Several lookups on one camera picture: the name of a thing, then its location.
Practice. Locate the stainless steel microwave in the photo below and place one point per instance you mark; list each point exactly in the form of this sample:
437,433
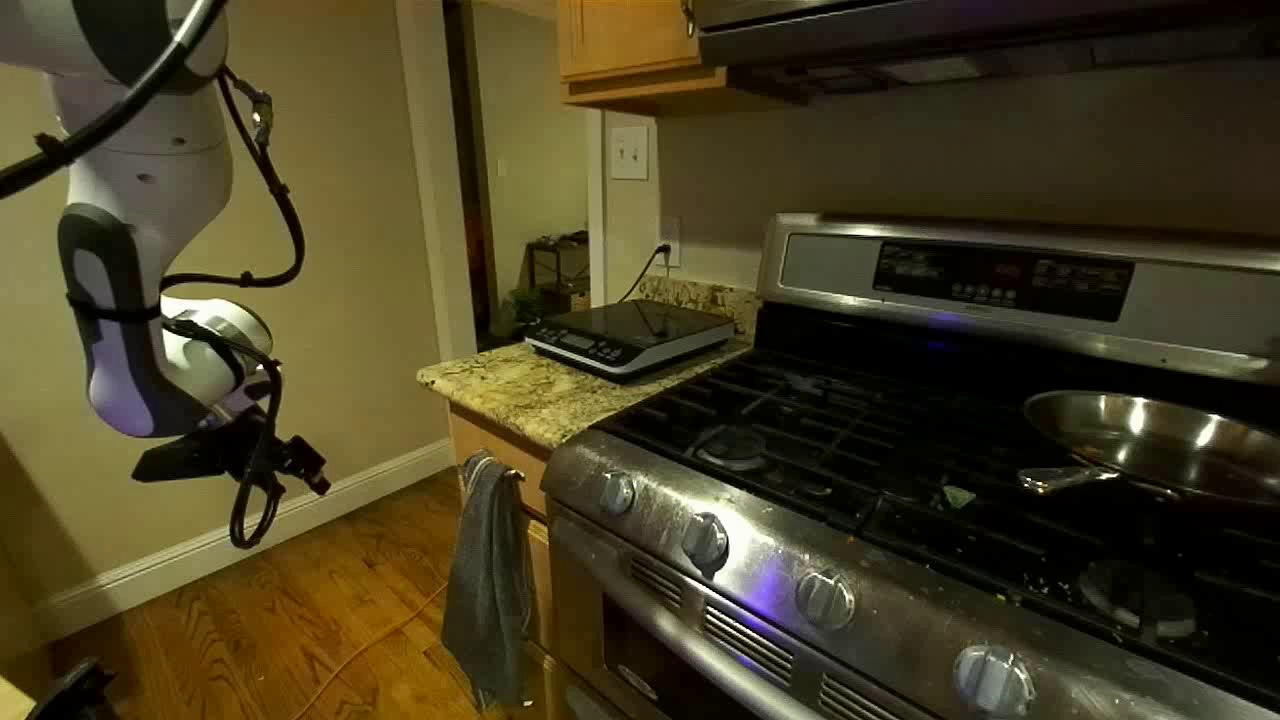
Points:
934,34

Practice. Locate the grey hanging dish towel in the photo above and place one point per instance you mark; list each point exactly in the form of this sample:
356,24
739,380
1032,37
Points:
485,585

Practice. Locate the wooden upper cabinet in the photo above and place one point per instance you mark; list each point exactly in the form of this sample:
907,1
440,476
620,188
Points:
627,41

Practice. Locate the white wall outlet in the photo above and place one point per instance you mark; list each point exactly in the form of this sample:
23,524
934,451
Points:
669,251

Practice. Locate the black induction cooktop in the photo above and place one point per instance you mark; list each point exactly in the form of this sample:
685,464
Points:
627,332

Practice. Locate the stainless steel gas stove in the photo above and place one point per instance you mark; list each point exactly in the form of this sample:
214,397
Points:
866,442

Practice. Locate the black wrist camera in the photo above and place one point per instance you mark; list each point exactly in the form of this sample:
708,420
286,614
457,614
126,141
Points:
166,462

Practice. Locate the silver stove knob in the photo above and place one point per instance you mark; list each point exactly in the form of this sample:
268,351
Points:
994,681
613,492
705,540
827,597

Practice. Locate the narrow wooden base cabinet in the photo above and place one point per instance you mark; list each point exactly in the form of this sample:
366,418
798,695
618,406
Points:
541,585

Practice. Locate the short granite countertop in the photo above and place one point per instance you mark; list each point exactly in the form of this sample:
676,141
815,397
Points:
535,393

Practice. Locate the white light switch plate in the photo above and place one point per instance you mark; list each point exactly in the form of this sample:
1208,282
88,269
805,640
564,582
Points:
630,145

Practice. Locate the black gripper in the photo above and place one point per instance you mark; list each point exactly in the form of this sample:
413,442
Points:
244,446

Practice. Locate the steel oven door with window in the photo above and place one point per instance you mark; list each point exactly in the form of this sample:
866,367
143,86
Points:
627,653

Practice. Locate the wooden knife drawer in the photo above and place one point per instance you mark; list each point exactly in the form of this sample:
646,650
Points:
498,442

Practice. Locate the black camera stand part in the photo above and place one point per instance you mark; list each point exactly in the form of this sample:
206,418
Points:
75,695

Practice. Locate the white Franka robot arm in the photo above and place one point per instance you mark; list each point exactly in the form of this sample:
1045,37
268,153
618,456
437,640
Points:
144,174

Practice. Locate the steel frying pan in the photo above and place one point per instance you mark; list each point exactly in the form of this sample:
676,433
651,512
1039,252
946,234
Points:
1160,442

